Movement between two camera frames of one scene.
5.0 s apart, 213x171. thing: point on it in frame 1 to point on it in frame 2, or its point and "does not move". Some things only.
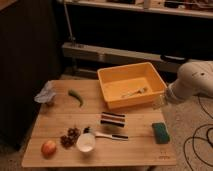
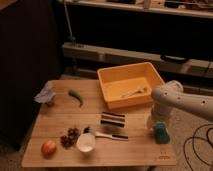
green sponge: [161, 135] does not move
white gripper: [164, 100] to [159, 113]
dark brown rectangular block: [114, 119] does not move
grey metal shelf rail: [160, 61] does not move
